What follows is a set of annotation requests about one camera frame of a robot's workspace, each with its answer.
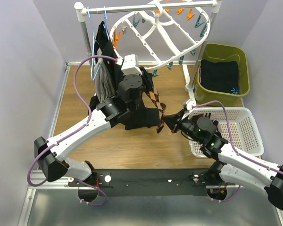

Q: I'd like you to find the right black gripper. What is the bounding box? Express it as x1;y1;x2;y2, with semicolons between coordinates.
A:
161;108;203;144

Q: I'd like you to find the brown striped sock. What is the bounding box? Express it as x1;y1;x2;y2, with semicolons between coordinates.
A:
203;113;212;119

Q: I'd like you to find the white round clip hanger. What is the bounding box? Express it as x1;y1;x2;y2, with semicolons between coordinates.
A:
104;0;221;71

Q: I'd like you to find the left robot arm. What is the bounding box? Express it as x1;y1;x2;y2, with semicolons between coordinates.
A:
34;67;159;186

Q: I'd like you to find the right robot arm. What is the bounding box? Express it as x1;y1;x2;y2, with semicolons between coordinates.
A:
161;110;283;211

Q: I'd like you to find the black hanging garment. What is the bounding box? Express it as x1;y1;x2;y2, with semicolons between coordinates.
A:
89;22;159;130

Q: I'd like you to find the white perforated basket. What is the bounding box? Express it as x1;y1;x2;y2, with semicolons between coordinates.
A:
188;107;264;156

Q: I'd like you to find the black cloth in bin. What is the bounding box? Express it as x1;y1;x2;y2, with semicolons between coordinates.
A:
200;60;239;95

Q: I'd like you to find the white clothes rack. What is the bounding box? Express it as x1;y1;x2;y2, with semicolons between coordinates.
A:
74;0;222;99

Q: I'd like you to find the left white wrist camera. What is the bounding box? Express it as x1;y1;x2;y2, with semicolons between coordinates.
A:
116;54;142;76

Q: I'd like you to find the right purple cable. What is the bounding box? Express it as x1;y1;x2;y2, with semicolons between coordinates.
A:
192;100;283;182

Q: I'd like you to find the purple cable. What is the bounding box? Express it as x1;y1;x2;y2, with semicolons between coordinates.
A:
192;100;283;182
27;56;121;187

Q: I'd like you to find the blue wire hanger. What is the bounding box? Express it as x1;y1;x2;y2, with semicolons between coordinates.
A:
88;11;108;81

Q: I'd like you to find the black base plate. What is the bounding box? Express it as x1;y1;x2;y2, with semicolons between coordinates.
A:
68;168;227;197

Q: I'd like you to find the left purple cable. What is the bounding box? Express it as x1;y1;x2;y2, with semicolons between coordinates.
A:
27;56;121;187

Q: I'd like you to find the aluminium frame rail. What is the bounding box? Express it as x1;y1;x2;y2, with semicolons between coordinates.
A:
18;63;71;226

